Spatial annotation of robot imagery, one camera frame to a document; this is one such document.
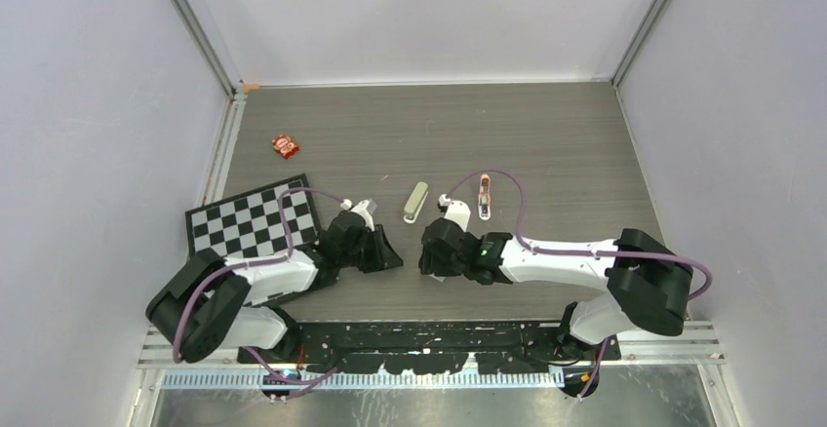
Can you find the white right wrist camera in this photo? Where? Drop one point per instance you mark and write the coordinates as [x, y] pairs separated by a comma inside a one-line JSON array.
[[455, 211]]

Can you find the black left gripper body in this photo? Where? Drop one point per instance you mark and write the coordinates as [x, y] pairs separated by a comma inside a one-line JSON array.
[[365, 251]]

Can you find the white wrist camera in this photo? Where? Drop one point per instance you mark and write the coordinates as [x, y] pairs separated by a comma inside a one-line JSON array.
[[364, 209], [455, 211]]

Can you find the red snack packet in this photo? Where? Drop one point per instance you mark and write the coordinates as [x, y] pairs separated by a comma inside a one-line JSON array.
[[285, 146]]

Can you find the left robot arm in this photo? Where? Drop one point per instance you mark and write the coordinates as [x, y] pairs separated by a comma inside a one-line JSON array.
[[215, 302]]

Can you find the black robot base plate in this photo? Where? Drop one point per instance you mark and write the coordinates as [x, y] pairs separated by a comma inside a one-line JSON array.
[[428, 347]]

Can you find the black white checkerboard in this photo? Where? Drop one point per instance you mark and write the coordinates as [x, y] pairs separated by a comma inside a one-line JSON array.
[[256, 223]]

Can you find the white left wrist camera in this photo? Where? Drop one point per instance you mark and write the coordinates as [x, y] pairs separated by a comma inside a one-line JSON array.
[[364, 209]]

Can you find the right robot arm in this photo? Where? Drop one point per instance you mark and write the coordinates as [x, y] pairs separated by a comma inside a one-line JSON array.
[[642, 284]]

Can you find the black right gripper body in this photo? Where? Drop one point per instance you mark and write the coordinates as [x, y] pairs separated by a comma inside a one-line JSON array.
[[435, 263]]

